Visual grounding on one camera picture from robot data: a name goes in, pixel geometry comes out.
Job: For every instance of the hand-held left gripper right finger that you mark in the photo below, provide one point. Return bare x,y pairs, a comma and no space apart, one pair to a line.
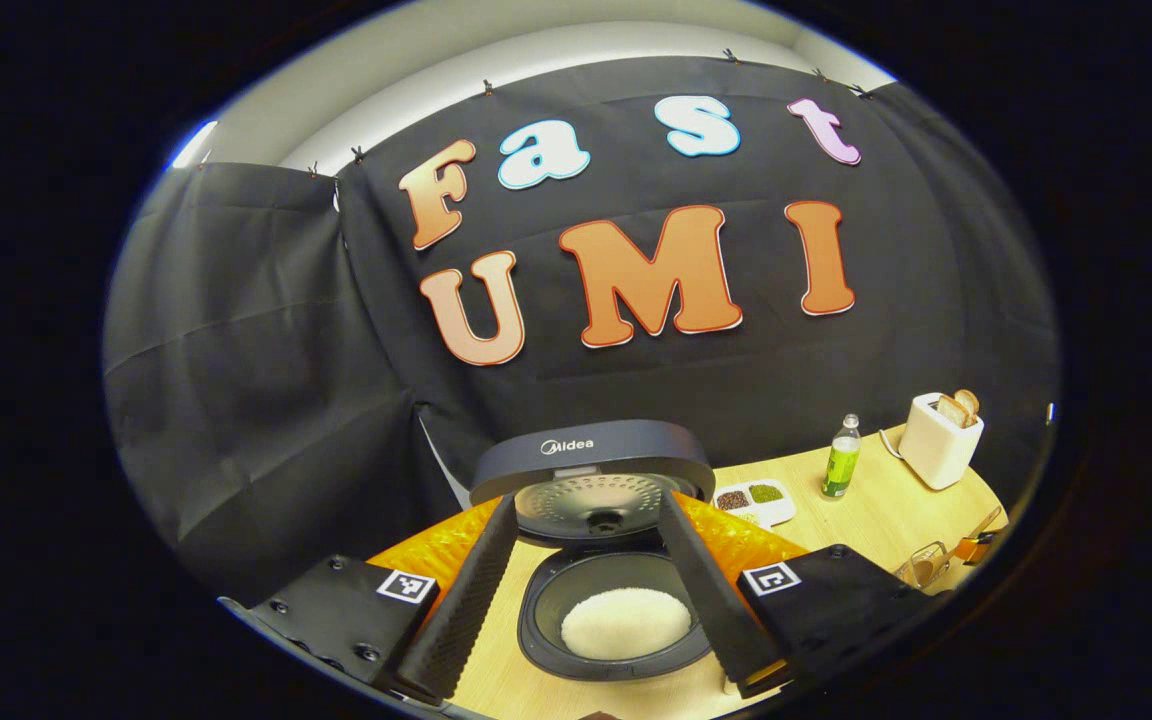
711,600

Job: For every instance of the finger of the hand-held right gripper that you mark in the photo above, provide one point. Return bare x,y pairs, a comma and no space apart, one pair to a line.
976,550

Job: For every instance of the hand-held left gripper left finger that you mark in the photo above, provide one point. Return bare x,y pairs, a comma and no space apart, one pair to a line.
461,610

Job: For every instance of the wooden spoon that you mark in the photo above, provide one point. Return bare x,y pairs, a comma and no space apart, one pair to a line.
986,522

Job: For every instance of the white rice mound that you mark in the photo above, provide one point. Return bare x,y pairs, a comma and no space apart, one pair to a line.
626,625

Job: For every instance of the black rice cooker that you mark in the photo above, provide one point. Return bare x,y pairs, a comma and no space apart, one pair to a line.
591,450

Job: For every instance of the white toaster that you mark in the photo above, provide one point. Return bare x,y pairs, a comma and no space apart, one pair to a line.
936,450

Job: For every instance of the white divided dish of beans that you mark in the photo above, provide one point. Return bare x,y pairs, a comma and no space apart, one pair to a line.
756,497

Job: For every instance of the toasted bread slices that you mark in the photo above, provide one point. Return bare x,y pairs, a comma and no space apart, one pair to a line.
958,408

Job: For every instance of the green drink bottle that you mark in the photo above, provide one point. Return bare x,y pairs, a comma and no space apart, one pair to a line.
841,465

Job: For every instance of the black backdrop cloth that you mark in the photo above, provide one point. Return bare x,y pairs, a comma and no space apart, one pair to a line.
266,350

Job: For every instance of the ceiling light panel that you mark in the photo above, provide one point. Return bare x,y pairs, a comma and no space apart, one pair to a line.
194,145

